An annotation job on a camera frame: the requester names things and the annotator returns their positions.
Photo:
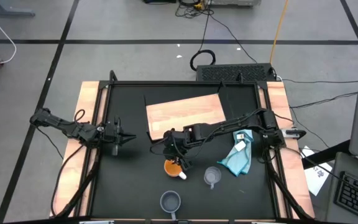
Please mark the light blue cloth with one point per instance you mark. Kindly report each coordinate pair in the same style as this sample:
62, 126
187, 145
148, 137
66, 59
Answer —
238, 160

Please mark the black computer tower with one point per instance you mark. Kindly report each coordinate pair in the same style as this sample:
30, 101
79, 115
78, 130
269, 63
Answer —
233, 72

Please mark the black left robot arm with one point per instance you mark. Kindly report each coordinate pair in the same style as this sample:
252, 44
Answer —
57, 122

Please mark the black keyboard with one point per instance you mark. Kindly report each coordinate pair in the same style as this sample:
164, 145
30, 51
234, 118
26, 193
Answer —
357, 196

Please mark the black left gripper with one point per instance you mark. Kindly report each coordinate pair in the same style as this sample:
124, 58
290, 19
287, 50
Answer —
116, 137

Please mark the grey side table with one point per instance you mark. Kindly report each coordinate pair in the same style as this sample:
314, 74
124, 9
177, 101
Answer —
332, 205

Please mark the white cloth tag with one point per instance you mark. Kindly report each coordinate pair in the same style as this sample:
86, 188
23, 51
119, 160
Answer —
240, 145

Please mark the grey desk foot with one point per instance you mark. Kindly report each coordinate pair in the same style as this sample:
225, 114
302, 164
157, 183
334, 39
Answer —
8, 13

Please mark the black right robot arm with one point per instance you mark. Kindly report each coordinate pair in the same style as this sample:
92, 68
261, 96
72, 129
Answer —
228, 126

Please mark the grey ceramic mug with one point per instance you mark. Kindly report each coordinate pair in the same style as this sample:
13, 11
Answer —
170, 202

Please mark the black table frame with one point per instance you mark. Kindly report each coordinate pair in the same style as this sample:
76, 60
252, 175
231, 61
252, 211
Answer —
182, 83

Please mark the white printed paper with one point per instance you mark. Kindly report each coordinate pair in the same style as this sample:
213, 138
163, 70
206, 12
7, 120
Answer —
317, 179

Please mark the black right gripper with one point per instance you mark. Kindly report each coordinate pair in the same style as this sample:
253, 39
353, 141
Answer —
176, 143

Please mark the clear glass mug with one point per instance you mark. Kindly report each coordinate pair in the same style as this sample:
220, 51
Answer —
212, 175

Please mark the yellow ceramic mug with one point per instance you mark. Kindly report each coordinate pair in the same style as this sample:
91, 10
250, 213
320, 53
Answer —
171, 170

